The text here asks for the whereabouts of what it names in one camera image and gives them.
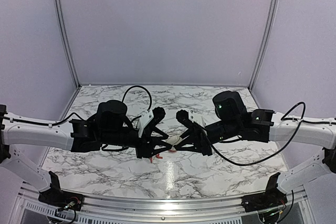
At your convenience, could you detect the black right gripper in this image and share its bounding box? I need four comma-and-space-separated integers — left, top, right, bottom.
175, 118, 241, 157

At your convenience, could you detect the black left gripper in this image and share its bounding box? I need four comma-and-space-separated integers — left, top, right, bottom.
101, 126, 173, 158

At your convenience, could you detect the white earbud charging case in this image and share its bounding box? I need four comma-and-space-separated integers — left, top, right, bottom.
166, 135, 183, 146

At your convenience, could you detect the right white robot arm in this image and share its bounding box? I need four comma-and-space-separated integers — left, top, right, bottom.
173, 91, 335, 207

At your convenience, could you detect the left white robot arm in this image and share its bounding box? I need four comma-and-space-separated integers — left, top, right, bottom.
1, 100, 172, 206

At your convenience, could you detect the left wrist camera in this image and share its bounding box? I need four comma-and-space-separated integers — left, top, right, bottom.
137, 107, 165, 138

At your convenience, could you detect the aluminium front rail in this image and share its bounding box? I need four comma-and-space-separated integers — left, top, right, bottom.
7, 184, 316, 224

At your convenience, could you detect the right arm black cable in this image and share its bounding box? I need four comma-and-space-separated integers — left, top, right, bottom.
209, 102, 336, 166

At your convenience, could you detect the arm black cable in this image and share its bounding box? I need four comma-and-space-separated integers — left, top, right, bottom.
209, 102, 336, 166
5, 85, 153, 130

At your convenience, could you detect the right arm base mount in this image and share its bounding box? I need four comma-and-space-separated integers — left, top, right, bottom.
241, 173, 288, 212

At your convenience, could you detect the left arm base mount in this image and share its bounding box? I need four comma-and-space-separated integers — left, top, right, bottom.
38, 171, 84, 211

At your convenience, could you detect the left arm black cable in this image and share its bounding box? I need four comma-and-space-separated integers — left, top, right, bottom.
5, 85, 153, 130

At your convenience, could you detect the right metal corner post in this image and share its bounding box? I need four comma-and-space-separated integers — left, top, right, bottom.
248, 0, 279, 92

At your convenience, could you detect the metal corner post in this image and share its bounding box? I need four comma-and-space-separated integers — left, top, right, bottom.
54, 0, 81, 89
248, 0, 279, 92

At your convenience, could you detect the left metal corner post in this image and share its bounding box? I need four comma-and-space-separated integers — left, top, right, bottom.
54, 0, 81, 89

